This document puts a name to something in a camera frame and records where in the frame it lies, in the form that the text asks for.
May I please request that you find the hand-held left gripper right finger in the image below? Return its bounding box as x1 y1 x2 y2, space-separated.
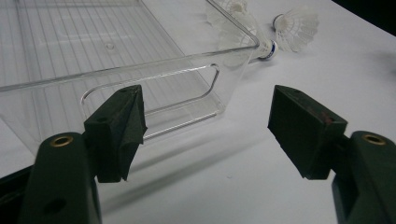
266 84 348 181

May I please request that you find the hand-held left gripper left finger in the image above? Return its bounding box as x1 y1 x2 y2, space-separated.
83 84 148 184

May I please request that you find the clear plastic bin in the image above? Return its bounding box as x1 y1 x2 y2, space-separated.
0 0 261 157

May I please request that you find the white feather shuttlecock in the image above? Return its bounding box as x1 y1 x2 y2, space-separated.
218 18 278 63
206 0 250 24
272 6 320 53

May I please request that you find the white table cover sheet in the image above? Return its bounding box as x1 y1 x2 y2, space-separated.
0 0 396 224

